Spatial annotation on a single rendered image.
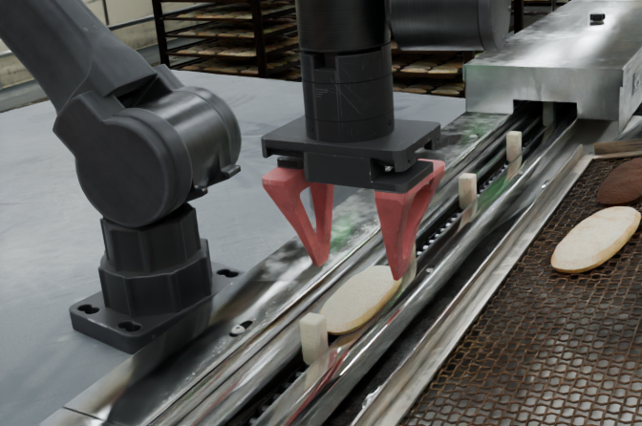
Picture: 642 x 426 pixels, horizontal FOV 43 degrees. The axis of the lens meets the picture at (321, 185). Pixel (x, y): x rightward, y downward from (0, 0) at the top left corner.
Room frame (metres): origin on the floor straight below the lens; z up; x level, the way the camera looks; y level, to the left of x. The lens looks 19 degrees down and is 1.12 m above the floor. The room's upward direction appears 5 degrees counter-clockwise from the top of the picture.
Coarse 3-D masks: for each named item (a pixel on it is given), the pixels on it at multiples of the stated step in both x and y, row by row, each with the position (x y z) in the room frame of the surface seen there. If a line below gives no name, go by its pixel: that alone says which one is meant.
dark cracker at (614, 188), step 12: (624, 168) 0.57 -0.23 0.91; (636, 168) 0.57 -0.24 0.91; (612, 180) 0.55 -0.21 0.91; (624, 180) 0.55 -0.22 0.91; (636, 180) 0.54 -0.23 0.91; (600, 192) 0.54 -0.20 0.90; (612, 192) 0.53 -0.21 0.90; (624, 192) 0.53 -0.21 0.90; (636, 192) 0.53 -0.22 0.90; (612, 204) 0.52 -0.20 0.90; (624, 204) 0.52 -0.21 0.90
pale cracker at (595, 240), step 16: (608, 208) 0.50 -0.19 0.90; (624, 208) 0.49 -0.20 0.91; (592, 224) 0.47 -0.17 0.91; (608, 224) 0.47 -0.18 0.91; (624, 224) 0.47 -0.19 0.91; (576, 240) 0.46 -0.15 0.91; (592, 240) 0.45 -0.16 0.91; (608, 240) 0.45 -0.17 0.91; (624, 240) 0.45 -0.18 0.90; (560, 256) 0.44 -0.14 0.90; (576, 256) 0.44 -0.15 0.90; (592, 256) 0.43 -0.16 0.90; (608, 256) 0.44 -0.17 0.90; (576, 272) 0.43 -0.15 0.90
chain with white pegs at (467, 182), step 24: (528, 144) 0.86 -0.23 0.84; (504, 168) 0.79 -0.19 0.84; (480, 192) 0.73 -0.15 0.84; (456, 216) 0.68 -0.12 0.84; (432, 240) 0.62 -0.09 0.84; (312, 336) 0.44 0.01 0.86; (336, 336) 0.48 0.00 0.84; (312, 360) 0.45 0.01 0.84; (288, 384) 0.43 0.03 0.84; (264, 408) 0.40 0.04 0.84
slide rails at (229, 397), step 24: (528, 120) 0.92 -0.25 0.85; (552, 120) 0.91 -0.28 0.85; (504, 144) 0.83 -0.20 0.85; (480, 168) 0.76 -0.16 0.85; (456, 192) 0.70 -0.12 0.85; (432, 216) 0.65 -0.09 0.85; (360, 264) 0.57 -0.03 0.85; (384, 264) 0.56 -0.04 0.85; (336, 288) 0.53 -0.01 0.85; (312, 312) 0.50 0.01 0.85; (288, 336) 0.47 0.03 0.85; (264, 360) 0.44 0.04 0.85; (288, 360) 0.44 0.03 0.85; (240, 384) 0.41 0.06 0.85; (264, 384) 0.42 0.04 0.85; (312, 384) 0.41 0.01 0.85; (216, 408) 0.39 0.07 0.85; (240, 408) 0.40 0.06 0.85; (288, 408) 0.39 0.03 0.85
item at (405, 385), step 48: (624, 144) 0.64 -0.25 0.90; (528, 240) 0.49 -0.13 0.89; (480, 288) 0.43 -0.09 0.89; (528, 288) 0.43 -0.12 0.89; (432, 336) 0.37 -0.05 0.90; (480, 336) 0.38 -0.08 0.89; (528, 336) 0.37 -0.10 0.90; (576, 336) 0.36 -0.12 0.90; (624, 336) 0.35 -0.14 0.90; (384, 384) 0.33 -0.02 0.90; (432, 384) 0.34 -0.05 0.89; (528, 384) 0.32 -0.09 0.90; (624, 384) 0.31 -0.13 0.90
